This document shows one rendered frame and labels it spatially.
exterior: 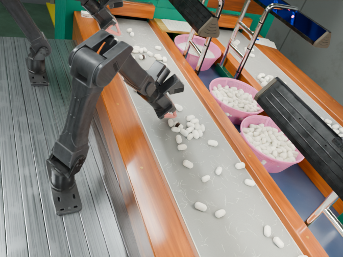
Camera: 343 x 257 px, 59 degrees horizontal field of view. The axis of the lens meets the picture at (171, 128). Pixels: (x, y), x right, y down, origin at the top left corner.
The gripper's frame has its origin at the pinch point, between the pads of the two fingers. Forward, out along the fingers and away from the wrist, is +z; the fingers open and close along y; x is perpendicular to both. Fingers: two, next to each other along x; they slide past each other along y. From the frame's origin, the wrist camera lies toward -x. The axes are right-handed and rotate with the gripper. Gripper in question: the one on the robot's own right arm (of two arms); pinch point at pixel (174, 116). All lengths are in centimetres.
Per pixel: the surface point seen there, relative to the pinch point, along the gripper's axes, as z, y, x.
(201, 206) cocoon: -5.3, -39.3, 4.6
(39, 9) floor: 23, 266, 78
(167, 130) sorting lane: -2.3, -5.8, 4.2
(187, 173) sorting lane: -2.6, -25.8, 4.6
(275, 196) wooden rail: 13.9, -40.8, -12.7
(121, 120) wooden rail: -16.6, -2.5, 13.1
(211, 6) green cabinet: 34, 87, -46
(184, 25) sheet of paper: 26, 79, -26
